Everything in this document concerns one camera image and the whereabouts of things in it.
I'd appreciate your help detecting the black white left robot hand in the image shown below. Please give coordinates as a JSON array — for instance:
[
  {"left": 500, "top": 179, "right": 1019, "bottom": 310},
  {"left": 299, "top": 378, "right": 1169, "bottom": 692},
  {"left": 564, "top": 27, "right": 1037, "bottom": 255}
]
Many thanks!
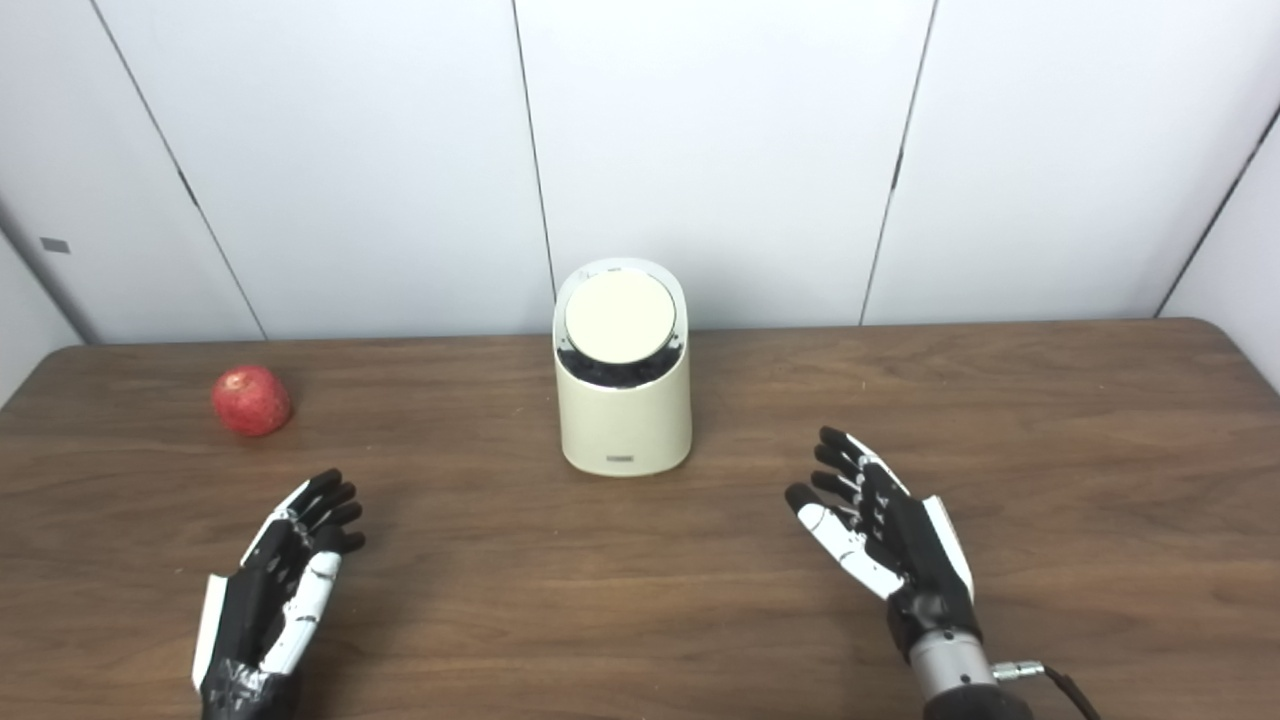
[{"left": 192, "top": 468, "right": 367, "bottom": 720}]

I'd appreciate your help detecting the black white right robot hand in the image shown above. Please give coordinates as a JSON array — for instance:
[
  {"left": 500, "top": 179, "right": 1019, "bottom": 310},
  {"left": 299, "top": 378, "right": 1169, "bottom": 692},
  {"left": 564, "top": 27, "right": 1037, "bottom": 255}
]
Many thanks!
[{"left": 784, "top": 426, "right": 983, "bottom": 661}]

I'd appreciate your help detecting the red apple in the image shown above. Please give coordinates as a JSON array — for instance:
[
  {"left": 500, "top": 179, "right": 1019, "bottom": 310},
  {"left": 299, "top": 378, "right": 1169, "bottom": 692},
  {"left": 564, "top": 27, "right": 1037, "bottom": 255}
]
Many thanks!
[{"left": 211, "top": 365, "right": 293, "bottom": 437}]

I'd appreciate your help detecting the cream-colored bin body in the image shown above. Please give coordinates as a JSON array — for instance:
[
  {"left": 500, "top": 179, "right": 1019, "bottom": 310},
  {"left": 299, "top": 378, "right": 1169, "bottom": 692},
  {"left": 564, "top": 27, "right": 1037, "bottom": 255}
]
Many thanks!
[{"left": 553, "top": 258, "right": 693, "bottom": 477}]

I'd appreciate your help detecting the cream round bin lid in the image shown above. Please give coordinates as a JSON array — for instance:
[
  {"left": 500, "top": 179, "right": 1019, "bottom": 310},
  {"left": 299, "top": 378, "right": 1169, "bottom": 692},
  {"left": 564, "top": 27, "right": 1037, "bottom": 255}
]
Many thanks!
[{"left": 564, "top": 270, "right": 679, "bottom": 365}]

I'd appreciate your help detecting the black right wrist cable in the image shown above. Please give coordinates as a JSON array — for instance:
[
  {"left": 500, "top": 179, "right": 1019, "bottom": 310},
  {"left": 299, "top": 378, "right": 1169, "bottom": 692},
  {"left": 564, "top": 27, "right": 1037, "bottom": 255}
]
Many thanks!
[{"left": 992, "top": 660, "right": 1101, "bottom": 720}]

